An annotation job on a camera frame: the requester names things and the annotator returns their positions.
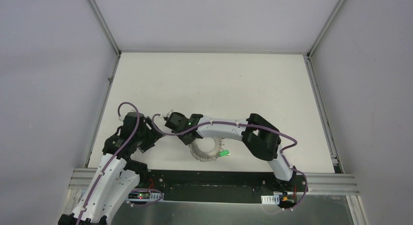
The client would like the round metal keyring disc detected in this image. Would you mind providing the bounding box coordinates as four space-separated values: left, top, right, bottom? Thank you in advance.
188 137 223 162

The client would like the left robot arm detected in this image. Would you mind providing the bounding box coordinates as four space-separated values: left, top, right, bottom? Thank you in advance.
58 112 162 225

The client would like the green key tag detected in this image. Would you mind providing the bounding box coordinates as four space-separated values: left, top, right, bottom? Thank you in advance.
218 150 229 157

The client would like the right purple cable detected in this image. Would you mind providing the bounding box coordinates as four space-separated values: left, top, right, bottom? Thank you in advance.
151 113 309 211

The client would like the left white cable duct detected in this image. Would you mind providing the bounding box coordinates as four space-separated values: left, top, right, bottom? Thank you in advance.
128 191 164 202

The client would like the white cable duct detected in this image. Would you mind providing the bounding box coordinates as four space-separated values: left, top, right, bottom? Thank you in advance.
261 195 280 205
128 191 164 202

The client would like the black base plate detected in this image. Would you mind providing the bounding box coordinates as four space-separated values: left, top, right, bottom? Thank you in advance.
136 169 306 204

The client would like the right white cable duct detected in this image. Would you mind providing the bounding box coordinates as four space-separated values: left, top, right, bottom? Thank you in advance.
261 195 280 205

